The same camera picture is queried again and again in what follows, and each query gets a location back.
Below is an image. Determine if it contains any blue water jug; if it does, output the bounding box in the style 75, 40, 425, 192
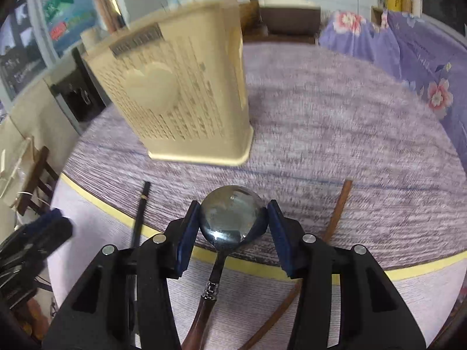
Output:
41, 0, 100, 55

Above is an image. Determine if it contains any brown pot with cream lid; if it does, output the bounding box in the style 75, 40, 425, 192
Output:
259, 0, 322, 38

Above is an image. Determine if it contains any woven basket basin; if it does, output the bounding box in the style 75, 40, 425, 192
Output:
239, 1, 261, 33

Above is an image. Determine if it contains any cream plastic utensil holder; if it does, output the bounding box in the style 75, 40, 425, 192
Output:
81, 0, 255, 167

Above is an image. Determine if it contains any small wooden box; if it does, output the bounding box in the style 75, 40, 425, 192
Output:
371, 5, 389, 27

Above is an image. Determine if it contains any beige cloth cover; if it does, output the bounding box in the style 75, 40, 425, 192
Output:
0, 76, 80, 210

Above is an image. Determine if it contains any metal spoon with brown handle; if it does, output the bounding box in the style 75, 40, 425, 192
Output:
181, 185, 264, 350

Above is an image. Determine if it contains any white framed window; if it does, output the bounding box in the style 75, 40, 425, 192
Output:
0, 0, 62, 103

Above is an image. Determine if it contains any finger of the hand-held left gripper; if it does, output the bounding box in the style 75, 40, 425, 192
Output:
13, 209, 74, 260

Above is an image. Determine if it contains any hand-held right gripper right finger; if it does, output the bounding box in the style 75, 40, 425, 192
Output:
267, 199, 427, 350

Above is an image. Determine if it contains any grey water dispenser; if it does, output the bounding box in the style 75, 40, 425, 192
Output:
48, 47, 112, 135

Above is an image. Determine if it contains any purple floral cloth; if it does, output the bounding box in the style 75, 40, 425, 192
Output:
318, 9, 467, 144

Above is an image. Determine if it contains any dark wooden counter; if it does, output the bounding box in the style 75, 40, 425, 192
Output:
241, 25, 319, 45

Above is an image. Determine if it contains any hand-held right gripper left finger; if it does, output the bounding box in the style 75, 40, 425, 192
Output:
43, 200, 202, 350

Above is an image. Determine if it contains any black chopstick with gold band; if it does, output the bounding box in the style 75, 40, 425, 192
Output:
131, 181, 151, 249

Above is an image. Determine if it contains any small dark wooden stool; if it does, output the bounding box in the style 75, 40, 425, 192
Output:
16, 146, 60, 216

